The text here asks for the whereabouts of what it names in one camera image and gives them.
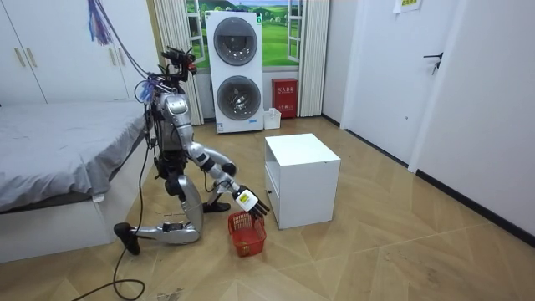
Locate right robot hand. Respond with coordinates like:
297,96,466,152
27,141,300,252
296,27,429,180
232,186,272,220

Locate red plastic basket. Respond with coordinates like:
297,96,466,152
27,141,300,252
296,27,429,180
227,211,268,258

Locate robot legs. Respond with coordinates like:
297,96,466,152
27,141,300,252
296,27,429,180
113,144,238,257

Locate white bedside cabinet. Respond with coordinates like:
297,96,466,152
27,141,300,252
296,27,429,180
263,132,342,231

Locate small white bin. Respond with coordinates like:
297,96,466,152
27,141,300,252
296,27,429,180
262,107,283,130

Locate robot body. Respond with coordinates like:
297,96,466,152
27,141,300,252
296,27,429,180
133,44,200,181

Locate red fire equipment box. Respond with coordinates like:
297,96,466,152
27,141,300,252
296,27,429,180
271,78,299,120

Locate white washing machine tower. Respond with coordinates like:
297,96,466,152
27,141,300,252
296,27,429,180
204,10,266,135

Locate beige pleated curtain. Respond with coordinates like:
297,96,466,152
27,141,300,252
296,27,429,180
297,0,332,119
151,0,206,126

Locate white room door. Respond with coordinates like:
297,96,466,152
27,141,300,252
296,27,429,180
339,0,468,174

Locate grey bed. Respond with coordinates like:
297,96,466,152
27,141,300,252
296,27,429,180
0,99,158,264

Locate white wardrobe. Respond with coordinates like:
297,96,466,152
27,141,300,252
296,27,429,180
0,0,162,106

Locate paper sign with yellow label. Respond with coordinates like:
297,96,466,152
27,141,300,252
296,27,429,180
392,0,424,15

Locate black floor cable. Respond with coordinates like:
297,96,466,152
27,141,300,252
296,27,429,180
69,125,153,301

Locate landscape window wall poster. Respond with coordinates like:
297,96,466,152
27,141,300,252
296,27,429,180
185,0,308,70

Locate cable bundle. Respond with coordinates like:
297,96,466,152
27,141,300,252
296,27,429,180
85,0,169,94

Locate black door handle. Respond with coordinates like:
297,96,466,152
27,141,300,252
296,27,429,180
422,51,445,77

